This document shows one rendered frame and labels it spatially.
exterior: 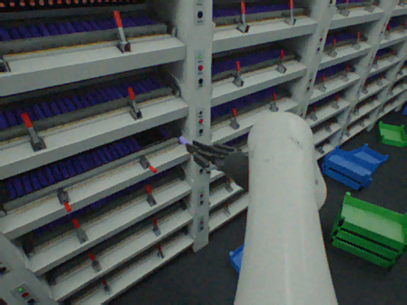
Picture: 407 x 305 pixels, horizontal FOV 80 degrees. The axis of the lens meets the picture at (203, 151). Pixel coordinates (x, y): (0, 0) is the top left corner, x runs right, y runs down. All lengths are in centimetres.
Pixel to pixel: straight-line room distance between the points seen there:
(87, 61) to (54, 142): 23
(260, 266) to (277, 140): 18
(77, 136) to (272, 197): 57
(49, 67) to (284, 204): 56
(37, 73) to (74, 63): 8
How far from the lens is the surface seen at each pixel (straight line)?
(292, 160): 35
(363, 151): 250
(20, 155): 74
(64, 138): 75
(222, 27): 93
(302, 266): 27
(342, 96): 206
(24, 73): 66
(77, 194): 85
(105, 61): 69
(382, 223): 165
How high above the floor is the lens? 123
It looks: 36 degrees down
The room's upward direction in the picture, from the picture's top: straight up
